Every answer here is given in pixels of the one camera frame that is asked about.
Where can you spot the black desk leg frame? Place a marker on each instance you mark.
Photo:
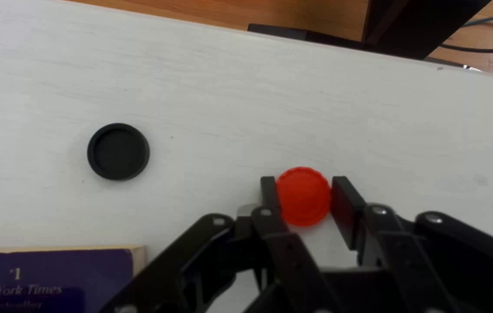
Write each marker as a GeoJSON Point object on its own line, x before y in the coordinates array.
{"type": "Point", "coordinates": [406, 29]}

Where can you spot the purple paperback book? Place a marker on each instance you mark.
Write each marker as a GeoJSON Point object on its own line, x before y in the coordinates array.
{"type": "Point", "coordinates": [66, 281]}

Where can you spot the orange game disc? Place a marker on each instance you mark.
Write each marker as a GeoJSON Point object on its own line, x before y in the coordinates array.
{"type": "Point", "coordinates": [304, 198]}

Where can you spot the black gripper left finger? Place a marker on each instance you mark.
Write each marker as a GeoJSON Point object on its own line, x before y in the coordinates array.
{"type": "Point", "coordinates": [269, 194]}

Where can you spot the black game disc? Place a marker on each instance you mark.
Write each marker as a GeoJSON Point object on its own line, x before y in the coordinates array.
{"type": "Point", "coordinates": [118, 152]}

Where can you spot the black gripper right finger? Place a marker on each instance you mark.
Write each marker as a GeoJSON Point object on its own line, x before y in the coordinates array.
{"type": "Point", "coordinates": [345, 210]}

